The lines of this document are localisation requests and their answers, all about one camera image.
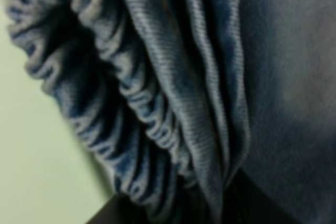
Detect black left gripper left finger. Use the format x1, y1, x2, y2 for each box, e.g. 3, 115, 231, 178
87, 196, 149, 224

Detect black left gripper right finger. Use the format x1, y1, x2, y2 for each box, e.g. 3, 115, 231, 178
225, 170, 298, 224

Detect children's blue denim shorts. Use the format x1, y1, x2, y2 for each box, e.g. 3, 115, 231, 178
7, 0, 335, 223

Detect light green plastic tray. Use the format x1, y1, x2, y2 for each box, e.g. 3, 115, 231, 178
1, 10, 111, 223

